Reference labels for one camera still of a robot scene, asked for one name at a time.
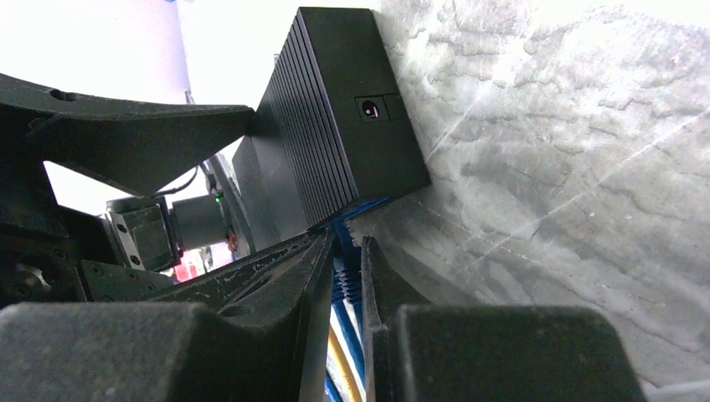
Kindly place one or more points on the blue ethernet cable long loop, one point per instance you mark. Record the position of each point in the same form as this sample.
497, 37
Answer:
345, 379

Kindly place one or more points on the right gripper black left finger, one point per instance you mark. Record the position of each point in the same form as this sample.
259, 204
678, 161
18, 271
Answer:
268, 346

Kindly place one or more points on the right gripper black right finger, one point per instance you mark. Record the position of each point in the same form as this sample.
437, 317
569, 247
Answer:
424, 341

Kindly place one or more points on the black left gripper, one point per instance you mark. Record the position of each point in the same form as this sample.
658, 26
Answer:
50, 253

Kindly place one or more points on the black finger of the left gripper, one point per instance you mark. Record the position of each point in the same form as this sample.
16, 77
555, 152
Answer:
241, 278

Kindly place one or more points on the black network switch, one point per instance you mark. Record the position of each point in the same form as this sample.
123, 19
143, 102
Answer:
331, 131

